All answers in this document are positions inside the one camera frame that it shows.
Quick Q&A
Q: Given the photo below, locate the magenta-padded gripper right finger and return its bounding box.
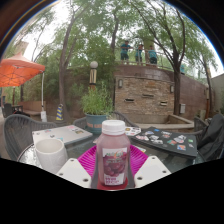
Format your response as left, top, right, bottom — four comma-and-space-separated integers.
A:
128, 144, 173, 189

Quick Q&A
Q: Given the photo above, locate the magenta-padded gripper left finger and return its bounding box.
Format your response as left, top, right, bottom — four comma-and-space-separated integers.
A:
55, 144, 100, 190

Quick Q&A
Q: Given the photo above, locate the pink juice bottle white cap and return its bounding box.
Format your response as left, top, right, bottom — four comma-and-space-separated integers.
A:
95, 119, 132, 187

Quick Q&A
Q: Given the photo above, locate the white paper cup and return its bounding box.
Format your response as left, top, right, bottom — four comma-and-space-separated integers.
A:
34, 138, 69, 175

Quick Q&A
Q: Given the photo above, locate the black laptop with stickers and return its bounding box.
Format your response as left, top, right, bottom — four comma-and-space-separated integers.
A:
129, 125, 198, 158

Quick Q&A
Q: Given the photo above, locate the white laptop with stickers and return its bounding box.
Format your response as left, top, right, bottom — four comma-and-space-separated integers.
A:
31, 124, 94, 147

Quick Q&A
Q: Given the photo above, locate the white sticker sheet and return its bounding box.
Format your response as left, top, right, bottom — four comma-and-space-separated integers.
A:
124, 126, 142, 137

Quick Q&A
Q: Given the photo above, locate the blue yellow striped bollard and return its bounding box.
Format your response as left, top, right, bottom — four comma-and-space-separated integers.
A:
55, 103, 64, 122

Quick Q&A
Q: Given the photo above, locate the green plant in teal pot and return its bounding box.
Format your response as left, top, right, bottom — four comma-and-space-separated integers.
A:
79, 84, 115, 135

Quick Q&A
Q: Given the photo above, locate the leaning tree grey trunk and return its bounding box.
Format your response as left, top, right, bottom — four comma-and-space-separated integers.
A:
31, 0, 116, 124

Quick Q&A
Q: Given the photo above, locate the tall tree dark trunk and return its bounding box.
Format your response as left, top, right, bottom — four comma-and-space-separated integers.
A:
129, 0, 214, 116

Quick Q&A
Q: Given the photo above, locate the slim tree dark trunk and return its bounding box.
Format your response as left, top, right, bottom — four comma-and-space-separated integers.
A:
196, 49, 215, 119

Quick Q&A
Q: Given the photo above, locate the person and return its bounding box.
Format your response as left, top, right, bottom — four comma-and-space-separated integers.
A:
134, 43, 145, 66
146, 44, 159, 66
119, 40, 134, 65

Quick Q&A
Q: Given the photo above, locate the orange canopy tent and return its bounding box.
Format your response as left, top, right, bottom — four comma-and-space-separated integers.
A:
0, 52, 48, 123

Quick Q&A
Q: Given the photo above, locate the globe lamp post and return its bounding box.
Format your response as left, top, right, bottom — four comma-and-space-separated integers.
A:
88, 60, 100, 90

